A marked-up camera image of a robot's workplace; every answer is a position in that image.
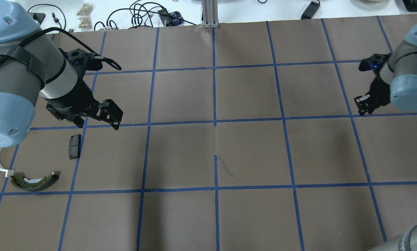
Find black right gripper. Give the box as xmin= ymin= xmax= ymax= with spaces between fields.
xmin=355 ymin=76 xmax=390 ymax=116

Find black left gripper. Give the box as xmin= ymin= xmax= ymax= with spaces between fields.
xmin=45 ymin=78 xmax=123 ymax=130

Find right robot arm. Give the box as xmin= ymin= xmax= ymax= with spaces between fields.
xmin=354 ymin=24 xmax=417 ymax=251

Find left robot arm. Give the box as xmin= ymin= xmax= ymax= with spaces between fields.
xmin=0 ymin=0 xmax=123 ymax=148

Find grey brake pad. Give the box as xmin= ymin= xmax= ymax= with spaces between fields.
xmin=68 ymin=135 xmax=82 ymax=159

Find olive brake shoe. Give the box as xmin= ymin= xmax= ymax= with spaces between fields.
xmin=10 ymin=171 xmax=60 ymax=192

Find bag of wooden pieces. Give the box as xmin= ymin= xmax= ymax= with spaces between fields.
xmin=76 ymin=2 xmax=94 ymax=16

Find black power adapter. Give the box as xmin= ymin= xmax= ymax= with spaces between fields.
xmin=301 ymin=0 xmax=321 ymax=20

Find black monitor stand base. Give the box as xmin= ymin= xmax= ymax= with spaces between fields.
xmin=29 ymin=12 xmax=46 ymax=24

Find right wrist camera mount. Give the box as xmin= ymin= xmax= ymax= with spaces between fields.
xmin=358 ymin=53 xmax=392 ymax=72

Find black cable bundle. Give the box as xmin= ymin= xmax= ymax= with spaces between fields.
xmin=94 ymin=0 xmax=198 ymax=31

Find aluminium frame post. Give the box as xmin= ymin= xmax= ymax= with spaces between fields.
xmin=201 ymin=0 xmax=219 ymax=29

